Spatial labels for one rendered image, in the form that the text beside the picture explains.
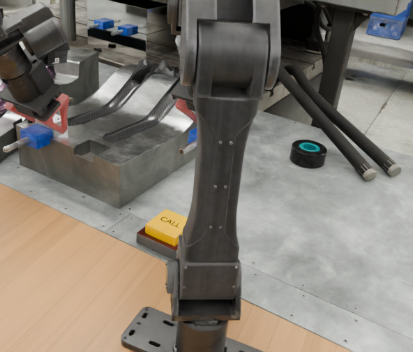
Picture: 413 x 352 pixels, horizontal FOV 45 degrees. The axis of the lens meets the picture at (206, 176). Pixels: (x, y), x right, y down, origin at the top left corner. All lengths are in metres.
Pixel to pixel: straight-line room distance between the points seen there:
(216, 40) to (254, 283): 0.43
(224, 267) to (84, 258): 0.31
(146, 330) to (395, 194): 0.64
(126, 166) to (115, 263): 0.19
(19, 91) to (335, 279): 0.61
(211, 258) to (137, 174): 0.40
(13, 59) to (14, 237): 0.29
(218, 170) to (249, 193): 0.50
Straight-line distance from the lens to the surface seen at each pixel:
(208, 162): 0.52
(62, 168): 1.00
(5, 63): 0.88
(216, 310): 0.62
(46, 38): 0.88
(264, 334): 0.73
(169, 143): 1.00
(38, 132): 0.98
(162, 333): 0.70
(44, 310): 0.75
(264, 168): 1.11
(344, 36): 1.61
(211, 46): 0.48
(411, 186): 1.19
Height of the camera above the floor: 1.32
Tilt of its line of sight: 29 degrees down
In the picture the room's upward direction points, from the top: 6 degrees clockwise
